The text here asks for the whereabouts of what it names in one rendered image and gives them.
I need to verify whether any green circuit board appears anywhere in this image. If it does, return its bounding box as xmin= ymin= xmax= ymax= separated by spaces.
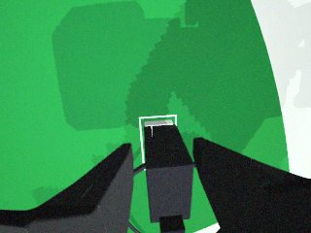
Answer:
xmin=0 ymin=0 xmax=291 ymax=211

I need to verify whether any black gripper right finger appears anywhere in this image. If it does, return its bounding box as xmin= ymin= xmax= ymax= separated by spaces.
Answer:
xmin=191 ymin=137 xmax=311 ymax=233

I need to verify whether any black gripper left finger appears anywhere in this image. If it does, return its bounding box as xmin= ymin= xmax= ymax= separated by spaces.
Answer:
xmin=0 ymin=144 xmax=135 ymax=233

